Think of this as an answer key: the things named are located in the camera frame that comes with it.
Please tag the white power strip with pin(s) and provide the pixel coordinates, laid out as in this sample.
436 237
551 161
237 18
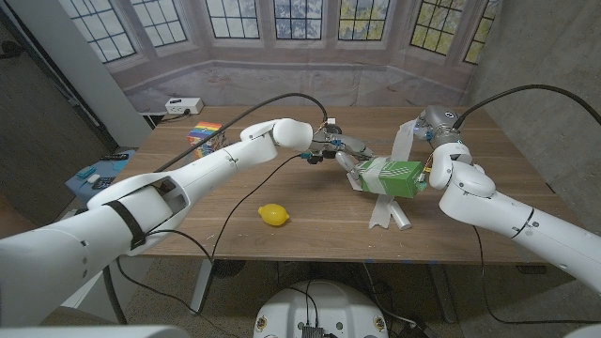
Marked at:
184 105

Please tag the small white object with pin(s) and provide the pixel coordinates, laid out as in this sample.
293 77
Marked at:
93 178

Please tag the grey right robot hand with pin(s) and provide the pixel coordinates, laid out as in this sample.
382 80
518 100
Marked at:
436 122

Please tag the white cylindrical tape roll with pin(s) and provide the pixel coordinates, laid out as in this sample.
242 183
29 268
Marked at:
401 218

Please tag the yellow lemon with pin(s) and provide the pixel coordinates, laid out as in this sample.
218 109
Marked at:
273 215

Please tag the small blue box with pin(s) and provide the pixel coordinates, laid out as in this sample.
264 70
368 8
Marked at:
86 172

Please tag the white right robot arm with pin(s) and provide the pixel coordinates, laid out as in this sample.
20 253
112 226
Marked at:
507 206

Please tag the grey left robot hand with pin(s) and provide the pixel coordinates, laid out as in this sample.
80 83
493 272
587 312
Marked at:
349 148

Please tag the metal table leg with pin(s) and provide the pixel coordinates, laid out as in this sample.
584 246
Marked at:
201 286
443 300

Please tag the green cardboard box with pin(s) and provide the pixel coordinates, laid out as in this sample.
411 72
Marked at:
399 177

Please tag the printed window backdrop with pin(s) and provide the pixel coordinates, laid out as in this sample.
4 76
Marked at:
328 80

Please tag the rainbow striped box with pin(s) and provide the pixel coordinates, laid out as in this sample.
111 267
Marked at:
206 138

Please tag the white pillar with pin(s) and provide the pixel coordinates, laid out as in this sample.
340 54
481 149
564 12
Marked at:
80 61

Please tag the white gauze bandage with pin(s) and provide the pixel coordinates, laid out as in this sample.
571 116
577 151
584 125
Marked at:
382 178

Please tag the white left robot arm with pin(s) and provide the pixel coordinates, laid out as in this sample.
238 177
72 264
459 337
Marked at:
188 188

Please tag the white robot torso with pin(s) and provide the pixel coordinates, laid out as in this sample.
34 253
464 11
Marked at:
319 310

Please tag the black remote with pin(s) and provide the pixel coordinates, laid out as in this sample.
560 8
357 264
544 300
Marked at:
114 157

